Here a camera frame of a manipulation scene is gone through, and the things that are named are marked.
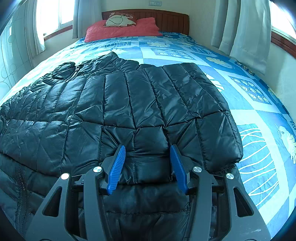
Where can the window with wooden sill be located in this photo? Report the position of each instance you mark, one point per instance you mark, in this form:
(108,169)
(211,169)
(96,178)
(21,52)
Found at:
(57,14)
(283,39)

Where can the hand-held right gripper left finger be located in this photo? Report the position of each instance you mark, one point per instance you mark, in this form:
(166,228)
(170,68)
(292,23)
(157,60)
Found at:
(116,169)

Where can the black puffer jacket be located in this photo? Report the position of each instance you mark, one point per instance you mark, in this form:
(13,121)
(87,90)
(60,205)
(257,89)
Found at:
(115,104)

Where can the blue patterned bed sheet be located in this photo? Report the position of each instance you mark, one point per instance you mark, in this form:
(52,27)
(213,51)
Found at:
(254,139)

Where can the sheer white curtain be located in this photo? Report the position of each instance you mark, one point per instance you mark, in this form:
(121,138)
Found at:
(38,27)

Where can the wooden headboard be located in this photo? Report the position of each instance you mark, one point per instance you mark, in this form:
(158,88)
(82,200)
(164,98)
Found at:
(171,22)

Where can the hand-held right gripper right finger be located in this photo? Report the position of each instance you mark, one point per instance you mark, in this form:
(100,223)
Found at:
(178,169)

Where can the cream printed cushion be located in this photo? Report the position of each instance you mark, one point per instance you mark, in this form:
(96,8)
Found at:
(118,20)

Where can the red pillow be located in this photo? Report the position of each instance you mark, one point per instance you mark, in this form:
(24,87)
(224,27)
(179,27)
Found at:
(129,29)

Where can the grey curtain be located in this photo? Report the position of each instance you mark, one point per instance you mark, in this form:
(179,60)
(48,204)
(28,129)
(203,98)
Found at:
(245,27)
(79,18)

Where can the frosted glass wardrobe door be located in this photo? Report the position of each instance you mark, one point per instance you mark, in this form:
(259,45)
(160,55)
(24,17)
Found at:
(11,58)

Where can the white wall switch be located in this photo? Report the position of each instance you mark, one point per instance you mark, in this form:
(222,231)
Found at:
(155,3)

